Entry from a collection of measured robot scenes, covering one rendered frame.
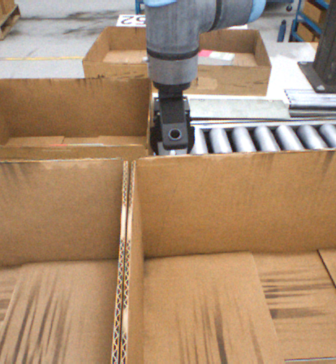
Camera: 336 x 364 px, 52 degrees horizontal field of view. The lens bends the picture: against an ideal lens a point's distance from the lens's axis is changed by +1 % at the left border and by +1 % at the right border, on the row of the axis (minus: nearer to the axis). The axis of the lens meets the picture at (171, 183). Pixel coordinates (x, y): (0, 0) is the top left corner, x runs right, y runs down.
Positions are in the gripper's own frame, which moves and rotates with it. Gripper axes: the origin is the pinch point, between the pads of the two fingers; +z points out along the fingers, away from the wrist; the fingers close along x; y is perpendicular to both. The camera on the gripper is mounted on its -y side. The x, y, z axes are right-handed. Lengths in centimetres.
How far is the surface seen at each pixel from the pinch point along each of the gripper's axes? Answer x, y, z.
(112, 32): 19, 89, -2
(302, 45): -62, 91, 5
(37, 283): 18.9, -32.7, -8.7
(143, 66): 6, 50, -4
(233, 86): -23, 45, 2
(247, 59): -34, 74, 4
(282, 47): -53, 89, 5
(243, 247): -7.7, -29.3, -9.3
